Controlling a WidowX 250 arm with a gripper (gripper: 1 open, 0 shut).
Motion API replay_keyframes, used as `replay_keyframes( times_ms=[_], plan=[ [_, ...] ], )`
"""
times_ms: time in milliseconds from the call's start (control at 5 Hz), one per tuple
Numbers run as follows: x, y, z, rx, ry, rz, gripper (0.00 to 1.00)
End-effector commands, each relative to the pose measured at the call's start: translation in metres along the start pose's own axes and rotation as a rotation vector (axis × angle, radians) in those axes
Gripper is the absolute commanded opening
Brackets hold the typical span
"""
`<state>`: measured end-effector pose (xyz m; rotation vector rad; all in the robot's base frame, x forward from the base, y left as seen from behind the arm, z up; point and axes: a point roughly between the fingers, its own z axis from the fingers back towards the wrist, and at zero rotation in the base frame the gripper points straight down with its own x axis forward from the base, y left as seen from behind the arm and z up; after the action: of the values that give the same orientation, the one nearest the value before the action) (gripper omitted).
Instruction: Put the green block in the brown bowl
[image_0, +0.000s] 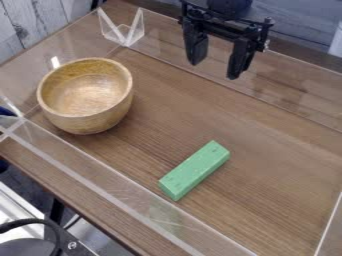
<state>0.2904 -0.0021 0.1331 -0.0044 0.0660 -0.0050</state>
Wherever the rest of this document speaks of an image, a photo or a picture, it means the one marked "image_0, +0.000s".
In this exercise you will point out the black table leg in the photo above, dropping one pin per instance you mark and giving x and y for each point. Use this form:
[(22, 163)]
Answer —
[(56, 211)]

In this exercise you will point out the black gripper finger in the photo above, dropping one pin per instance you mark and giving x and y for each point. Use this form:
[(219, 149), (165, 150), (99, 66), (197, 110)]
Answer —
[(195, 42), (240, 58)]

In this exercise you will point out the clear acrylic barrier wall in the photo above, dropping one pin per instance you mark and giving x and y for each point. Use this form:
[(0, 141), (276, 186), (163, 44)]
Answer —
[(271, 203)]

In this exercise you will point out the green rectangular block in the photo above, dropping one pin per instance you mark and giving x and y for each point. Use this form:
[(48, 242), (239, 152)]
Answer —
[(185, 176)]

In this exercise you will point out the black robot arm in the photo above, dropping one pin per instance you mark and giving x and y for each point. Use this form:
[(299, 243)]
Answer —
[(220, 18)]

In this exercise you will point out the brown wooden bowl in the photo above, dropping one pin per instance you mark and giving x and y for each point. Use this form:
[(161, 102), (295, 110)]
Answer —
[(85, 95)]

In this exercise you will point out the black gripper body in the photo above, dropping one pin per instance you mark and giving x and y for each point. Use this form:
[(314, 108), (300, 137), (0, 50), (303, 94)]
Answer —
[(222, 18)]

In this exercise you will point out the black metal bracket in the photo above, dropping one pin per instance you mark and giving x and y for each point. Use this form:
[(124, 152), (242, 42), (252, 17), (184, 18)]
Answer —
[(65, 244)]

